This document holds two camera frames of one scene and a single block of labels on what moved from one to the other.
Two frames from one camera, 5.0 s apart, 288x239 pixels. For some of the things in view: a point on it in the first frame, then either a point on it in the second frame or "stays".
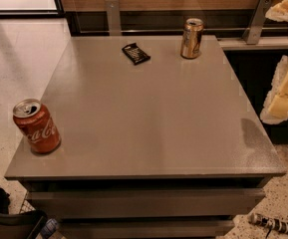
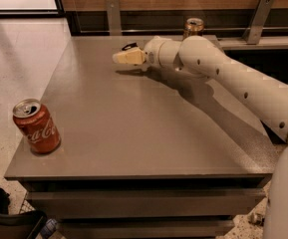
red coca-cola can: (35, 121) stays
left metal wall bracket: (114, 16) stays
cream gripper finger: (286, 94) → (159, 52)
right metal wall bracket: (252, 31) stays
